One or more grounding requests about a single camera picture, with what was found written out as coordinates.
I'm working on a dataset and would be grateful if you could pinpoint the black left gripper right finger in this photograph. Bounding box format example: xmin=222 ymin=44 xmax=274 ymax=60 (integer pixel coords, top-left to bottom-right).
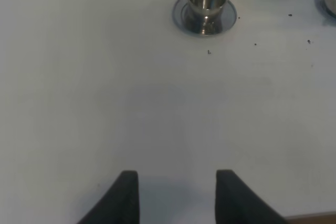
xmin=215 ymin=170 xmax=287 ymax=224

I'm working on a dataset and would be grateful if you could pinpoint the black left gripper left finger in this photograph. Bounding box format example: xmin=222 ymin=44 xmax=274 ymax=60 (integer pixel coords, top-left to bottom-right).
xmin=79 ymin=170 xmax=139 ymax=224

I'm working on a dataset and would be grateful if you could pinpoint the steel teapot saucer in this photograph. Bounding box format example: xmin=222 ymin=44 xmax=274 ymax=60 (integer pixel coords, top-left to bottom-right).
xmin=314 ymin=0 xmax=335 ymax=22

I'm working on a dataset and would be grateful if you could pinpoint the steel saucer far left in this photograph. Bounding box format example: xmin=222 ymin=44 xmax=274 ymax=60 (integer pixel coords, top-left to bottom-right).
xmin=172 ymin=0 xmax=237 ymax=37

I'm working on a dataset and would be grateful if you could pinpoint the steel teacup far left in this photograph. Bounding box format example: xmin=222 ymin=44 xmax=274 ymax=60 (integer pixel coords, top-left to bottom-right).
xmin=185 ymin=0 xmax=228 ymax=35

